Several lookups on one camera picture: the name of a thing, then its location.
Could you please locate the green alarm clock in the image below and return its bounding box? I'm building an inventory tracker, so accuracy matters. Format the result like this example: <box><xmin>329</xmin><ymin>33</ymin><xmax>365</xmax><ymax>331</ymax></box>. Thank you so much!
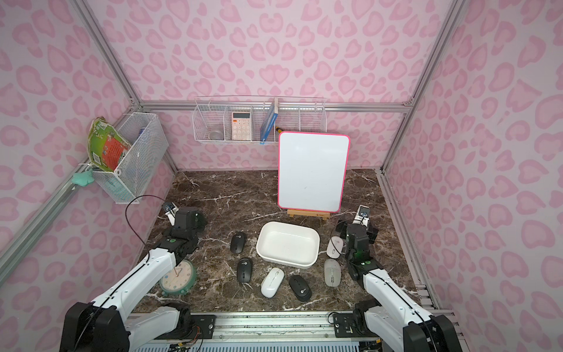
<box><xmin>159</xmin><ymin>260</ymin><xmax>197</xmax><ymax>296</ymax></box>

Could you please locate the white pink calculator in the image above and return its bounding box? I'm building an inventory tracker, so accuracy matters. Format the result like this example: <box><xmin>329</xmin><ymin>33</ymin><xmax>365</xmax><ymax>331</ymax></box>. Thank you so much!
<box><xmin>231</xmin><ymin>111</ymin><xmax>252</xmax><ymax>141</ymax></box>

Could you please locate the white computer mouse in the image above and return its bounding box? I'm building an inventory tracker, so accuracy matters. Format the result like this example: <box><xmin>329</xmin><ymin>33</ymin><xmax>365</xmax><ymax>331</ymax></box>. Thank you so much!
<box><xmin>260</xmin><ymin>268</ymin><xmax>284</xmax><ymax>299</ymax></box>

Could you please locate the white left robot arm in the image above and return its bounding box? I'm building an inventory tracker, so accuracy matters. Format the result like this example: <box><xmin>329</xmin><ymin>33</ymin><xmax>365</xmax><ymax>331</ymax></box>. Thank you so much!
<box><xmin>60</xmin><ymin>203</ymin><xmax>211</xmax><ymax>351</ymax></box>

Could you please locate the wooden easel stand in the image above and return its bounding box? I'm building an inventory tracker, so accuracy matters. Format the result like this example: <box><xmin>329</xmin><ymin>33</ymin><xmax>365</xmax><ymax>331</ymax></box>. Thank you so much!
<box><xmin>287</xmin><ymin>209</ymin><xmax>331</xmax><ymax>221</ymax></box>

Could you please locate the black mouse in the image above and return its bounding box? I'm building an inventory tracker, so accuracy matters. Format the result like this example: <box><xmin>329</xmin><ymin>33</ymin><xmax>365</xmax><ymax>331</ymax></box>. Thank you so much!
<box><xmin>230</xmin><ymin>231</ymin><xmax>247</xmax><ymax>255</ymax></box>
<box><xmin>289</xmin><ymin>275</ymin><xmax>312</xmax><ymax>302</ymax></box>
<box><xmin>237</xmin><ymin>258</ymin><xmax>253</xmax><ymax>283</ymax></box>

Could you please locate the white wire wall shelf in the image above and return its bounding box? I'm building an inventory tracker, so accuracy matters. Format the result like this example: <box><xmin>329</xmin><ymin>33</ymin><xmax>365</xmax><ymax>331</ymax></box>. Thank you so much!
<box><xmin>192</xmin><ymin>96</ymin><xmax>327</xmax><ymax>145</ymax></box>

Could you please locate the pink framed whiteboard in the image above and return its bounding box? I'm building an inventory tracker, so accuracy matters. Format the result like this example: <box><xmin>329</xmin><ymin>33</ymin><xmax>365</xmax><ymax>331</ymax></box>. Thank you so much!
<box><xmin>278</xmin><ymin>131</ymin><xmax>350</xmax><ymax>213</ymax></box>

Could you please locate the grey white mouse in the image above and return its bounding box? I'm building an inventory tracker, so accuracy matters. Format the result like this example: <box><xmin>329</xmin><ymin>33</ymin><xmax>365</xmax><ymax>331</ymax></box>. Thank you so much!
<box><xmin>324</xmin><ymin>258</ymin><xmax>342</xmax><ymax>287</ymax></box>

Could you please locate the blue book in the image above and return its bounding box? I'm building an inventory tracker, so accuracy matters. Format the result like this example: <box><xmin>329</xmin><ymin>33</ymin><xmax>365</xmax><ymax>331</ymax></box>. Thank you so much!
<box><xmin>260</xmin><ymin>98</ymin><xmax>279</xmax><ymax>142</ymax></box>

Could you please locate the green red snack bag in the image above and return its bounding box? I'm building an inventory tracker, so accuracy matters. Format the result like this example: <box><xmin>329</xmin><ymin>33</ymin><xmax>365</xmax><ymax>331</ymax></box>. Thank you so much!
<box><xmin>87</xmin><ymin>117</ymin><xmax>131</xmax><ymax>172</ymax></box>

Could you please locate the white ribbed mouse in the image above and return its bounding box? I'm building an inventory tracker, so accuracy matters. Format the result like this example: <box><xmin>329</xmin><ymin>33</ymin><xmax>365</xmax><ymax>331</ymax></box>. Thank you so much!
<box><xmin>326</xmin><ymin>236</ymin><xmax>344</xmax><ymax>260</ymax></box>

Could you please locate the aluminium frame rail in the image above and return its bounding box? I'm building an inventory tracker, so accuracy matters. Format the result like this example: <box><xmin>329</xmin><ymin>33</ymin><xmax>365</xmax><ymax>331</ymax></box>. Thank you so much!
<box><xmin>139</xmin><ymin>100</ymin><xmax>413</xmax><ymax>114</ymax></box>

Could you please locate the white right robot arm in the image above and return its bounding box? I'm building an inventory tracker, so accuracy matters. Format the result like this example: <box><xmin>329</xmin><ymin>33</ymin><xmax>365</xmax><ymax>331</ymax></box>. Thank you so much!
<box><xmin>337</xmin><ymin>205</ymin><xmax>462</xmax><ymax>351</ymax></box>

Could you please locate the clear glass cup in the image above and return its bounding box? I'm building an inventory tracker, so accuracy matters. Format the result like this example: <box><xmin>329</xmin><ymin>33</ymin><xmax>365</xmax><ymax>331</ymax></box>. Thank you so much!
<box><xmin>208</xmin><ymin>126</ymin><xmax>225</xmax><ymax>141</ymax></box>

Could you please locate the white mesh side basket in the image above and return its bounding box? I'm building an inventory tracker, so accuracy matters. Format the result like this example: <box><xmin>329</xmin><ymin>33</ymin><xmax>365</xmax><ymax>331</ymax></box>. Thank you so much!
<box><xmin>93</xmin><ymin>112</ymin><xmax>169</xmax><ymax>204</ymax></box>

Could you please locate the white storage box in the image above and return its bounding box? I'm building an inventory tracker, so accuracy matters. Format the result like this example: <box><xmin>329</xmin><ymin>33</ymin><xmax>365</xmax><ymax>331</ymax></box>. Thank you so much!
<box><xmin>256</xmin><ymin>221</ymin><xmax>320</xmax><ymax>269</ymax></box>

